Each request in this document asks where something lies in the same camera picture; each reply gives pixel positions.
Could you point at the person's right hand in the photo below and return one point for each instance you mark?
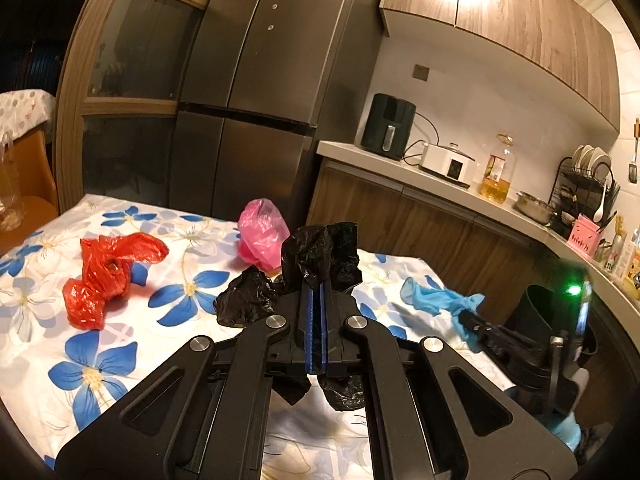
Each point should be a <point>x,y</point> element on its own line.
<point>565,430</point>

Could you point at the white electric cooker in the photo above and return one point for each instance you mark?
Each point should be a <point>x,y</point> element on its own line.
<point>447,162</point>

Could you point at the wall socket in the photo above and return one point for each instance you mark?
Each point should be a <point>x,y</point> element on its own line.
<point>421,72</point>

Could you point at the hanging metal spatula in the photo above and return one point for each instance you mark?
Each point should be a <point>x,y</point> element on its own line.
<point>632,170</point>

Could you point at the white patterned cloth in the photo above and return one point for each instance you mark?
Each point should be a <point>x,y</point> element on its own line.
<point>25,105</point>

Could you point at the cooking oil bottle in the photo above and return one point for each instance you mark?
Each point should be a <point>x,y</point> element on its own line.
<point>499,175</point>

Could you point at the red plastic bag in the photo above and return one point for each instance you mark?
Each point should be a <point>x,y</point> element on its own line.
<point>107,275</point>

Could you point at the yellow labelled bottle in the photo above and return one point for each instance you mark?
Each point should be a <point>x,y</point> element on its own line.
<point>631,260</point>

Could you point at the blue plastic bag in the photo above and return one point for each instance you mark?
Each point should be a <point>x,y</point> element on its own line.
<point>435,300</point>

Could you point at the pink plastic basket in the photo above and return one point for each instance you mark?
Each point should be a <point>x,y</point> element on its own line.
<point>586,235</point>

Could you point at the wooden upper cabinet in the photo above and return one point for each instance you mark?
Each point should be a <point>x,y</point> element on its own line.
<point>525,25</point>

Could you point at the white plastic ladle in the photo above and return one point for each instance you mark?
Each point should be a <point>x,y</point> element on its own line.
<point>601,202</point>

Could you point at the row of white plates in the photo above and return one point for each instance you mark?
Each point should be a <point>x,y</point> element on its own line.
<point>592,157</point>

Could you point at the wooden glass panel door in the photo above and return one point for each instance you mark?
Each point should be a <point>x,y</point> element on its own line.
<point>130,105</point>

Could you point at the black air fryer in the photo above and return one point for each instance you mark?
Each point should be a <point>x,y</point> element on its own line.
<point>387,122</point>

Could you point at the light kitchen countertop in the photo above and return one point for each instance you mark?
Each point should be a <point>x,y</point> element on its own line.
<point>350,152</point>

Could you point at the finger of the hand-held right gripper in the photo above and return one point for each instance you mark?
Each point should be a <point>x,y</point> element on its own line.
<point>477,330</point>

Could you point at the steel bowl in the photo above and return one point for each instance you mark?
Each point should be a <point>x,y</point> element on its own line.
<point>536,206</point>

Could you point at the black plastic bag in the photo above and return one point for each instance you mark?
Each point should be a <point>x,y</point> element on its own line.
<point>247,300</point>
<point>320,255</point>

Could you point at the black trash bin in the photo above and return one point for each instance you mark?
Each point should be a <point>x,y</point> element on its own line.
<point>535,310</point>

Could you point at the pink plastic bag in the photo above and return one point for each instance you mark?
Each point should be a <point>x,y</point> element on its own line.
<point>260,237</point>

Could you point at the orange chair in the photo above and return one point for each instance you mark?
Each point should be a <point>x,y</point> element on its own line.
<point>30,170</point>

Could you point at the wooden base cabinet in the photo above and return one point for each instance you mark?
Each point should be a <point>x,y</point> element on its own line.
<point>400,220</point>

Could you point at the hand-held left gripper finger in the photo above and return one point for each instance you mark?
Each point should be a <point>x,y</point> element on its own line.
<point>323,330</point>
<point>311,330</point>

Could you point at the grey steel refrigerator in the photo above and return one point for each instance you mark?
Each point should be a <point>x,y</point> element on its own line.
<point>270,85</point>

